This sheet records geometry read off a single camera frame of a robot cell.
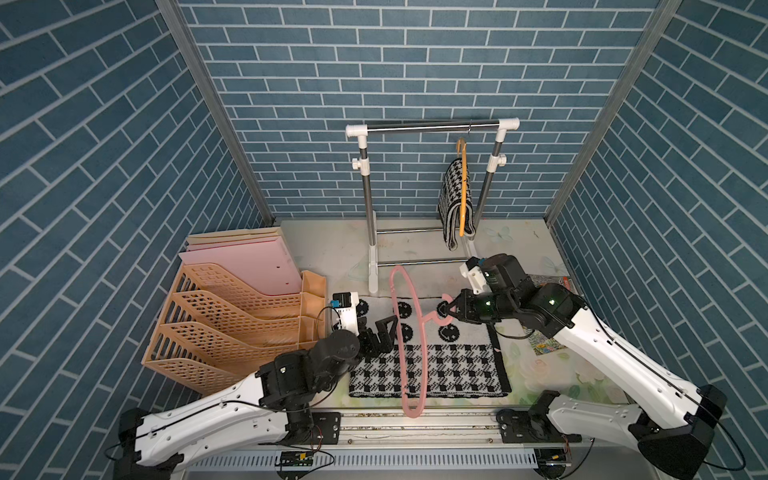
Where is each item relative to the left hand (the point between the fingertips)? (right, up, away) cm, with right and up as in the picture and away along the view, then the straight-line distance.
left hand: (394, 326), depth 67 cm
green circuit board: (-24, -33, +4) cm, 41 cm away
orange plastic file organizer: (-41, -1, +1) cm, 41 cm away
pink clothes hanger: (+7, 0, +8) cm, 11 cm away
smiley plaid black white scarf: (+19, -14, +16) cm, 29 cm away
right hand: (+13, +3, +2) cm, 13 cm away
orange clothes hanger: (+21, +51, +29) cm, 63 cm away
